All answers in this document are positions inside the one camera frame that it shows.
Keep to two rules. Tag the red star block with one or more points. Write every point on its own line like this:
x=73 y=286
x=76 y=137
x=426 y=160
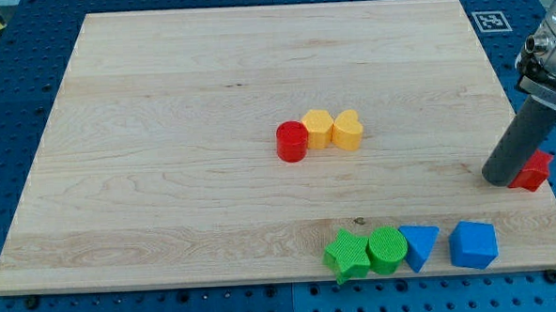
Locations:
x=534 y=172

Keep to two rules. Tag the white fiducial marker tag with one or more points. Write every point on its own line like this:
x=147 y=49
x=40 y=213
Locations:
x=489 y=21

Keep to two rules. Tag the yellow hexagon block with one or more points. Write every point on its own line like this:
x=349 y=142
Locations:
x=319 y=125

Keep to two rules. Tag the green star block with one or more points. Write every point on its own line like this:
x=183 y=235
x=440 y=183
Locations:
x=347 y=257

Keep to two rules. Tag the blue triangle block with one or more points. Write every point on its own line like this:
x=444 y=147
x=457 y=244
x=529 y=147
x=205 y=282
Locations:
x=421 y=240

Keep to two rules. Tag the wooden board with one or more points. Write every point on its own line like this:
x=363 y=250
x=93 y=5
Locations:
x=158 y=165

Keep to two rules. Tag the red cylinder block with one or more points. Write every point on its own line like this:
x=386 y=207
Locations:
x=291 y=141

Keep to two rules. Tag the yellow heart block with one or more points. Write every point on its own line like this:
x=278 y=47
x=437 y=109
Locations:
x=347 y=131

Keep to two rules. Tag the blue cube block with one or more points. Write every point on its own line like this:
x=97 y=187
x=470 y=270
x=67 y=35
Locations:
x=473 y=245

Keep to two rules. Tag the green cylinder block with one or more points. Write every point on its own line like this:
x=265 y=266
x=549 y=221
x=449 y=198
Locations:
x=387 y=247

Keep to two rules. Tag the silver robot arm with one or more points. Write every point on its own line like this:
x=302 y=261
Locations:
x=536 y=62

